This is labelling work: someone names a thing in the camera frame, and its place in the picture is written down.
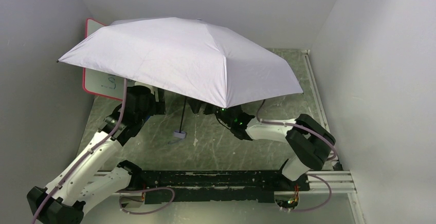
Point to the aluminium frame rail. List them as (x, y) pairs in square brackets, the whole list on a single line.
[(333, 181)]

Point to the red framed whiteboard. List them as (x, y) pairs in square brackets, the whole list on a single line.
[(102, 84)]

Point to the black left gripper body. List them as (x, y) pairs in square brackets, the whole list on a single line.
[(158, 103)]

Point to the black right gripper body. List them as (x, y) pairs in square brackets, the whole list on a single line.
[(209, 108)]

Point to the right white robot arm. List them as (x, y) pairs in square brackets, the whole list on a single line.
[(312, 144)]

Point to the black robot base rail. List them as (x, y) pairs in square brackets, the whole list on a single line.
[(197, 186)]

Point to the light purple folding umbrella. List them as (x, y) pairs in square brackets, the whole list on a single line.
[(204, 62)]

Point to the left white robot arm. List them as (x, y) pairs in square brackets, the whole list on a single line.
[(72, 194)]

